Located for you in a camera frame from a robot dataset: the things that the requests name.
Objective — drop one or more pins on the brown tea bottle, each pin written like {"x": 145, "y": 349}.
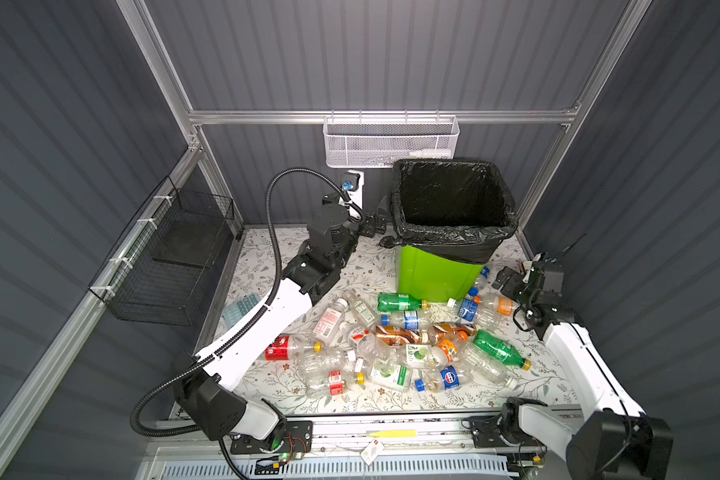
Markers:
{"x": 439, "y": 331}
{"x": 394, "y": 336}

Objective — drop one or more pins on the green bin with black liner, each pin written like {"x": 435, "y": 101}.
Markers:
{"x": 449, "y": 217}

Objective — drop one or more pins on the clear bottle red label front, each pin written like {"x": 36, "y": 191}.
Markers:
{"x": 332, "y": 383}

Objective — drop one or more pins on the green bottle right side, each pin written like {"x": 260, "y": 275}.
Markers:
{"x": 500, "y": 350}

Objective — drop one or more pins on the green bottle near bin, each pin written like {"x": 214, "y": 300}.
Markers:
{"x": 392, "y": 302}

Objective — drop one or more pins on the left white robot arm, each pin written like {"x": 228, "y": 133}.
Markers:
{"x": 207, "y": 395}

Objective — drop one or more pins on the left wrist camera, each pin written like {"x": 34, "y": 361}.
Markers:
{"x": 352, "y": 182}

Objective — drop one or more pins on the white wire wall basket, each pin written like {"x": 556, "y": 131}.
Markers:
{"x": 375, "y": 143}

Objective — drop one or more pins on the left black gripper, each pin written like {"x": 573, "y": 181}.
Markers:
{"x": 364, "y": 228}

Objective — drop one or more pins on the clear bottle white cap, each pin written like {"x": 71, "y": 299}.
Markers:
{"x": 326, "y": 361}

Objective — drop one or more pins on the lime label bottle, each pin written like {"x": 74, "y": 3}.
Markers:
{"x": 421, "y": 356}
{"x": 389, "y": 375}

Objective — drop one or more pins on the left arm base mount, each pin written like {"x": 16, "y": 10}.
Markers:
{"x": 295, "y": 437}

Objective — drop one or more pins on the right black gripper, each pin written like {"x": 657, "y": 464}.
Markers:
{"x": 504, "y": 274}

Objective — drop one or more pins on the white tag on rail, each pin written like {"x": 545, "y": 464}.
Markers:
{"x": 370, "y": 453}

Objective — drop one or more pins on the brown tea bottle left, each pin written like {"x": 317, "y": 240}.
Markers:
{"x": 394, "y": 336}

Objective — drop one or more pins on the clear bottle pink label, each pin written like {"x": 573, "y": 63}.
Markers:
{"x": 329, "y": 323}

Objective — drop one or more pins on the blue label bottle front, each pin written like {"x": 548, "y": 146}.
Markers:
{"x": 441, "y": 380}

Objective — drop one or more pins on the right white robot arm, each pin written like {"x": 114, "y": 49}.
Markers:
{"x": 615, "y": 438}

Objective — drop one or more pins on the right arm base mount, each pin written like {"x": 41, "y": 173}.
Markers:
{"x": 493, "y": 432}

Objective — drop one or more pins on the lime label bottle lower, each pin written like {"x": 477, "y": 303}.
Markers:
{"x": 389, "y": 375}

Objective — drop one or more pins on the brown tea bottle right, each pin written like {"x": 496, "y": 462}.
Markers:
{"x": 439, "y": 331}

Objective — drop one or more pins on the lime label bottle upper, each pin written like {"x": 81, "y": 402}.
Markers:
{"x": 421, "y": 356}

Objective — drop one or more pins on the black wire wall basket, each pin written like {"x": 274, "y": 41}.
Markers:
{"x": 164, "y": 274}

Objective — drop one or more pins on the clear bottle blue label centre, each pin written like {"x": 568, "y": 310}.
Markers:
{"x": 408, "y": 320}

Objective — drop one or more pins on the clear bottle green-white label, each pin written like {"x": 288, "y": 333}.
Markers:
{"x": 360, "y": 309}

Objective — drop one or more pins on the blue label bottle near bin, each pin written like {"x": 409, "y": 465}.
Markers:
{"x": 466, "y": 308}

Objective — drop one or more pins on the red label bottle yellow cap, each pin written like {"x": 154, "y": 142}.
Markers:
{"x": 288, "y": 347}

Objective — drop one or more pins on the orange label clear bottle right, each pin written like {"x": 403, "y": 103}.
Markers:
{"x": 492, "y": 303}

